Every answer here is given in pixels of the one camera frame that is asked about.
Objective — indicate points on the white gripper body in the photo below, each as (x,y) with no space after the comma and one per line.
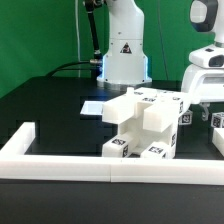
(203,79)

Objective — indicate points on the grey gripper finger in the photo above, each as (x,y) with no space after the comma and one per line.
(205,110)

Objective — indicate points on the white chair back frame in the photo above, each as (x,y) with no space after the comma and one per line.
(158,108)

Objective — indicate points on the white chair seat part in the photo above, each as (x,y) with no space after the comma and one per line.
(143,138)

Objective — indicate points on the white tagged cube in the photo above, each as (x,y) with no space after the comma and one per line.
(186,118)
(217,120)

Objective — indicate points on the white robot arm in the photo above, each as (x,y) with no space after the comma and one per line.
(125,63)

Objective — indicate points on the white sheet with tags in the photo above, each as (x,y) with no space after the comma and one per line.
(92,108)

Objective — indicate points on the white U-shaped fence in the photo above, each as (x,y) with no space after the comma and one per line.
(15,163)

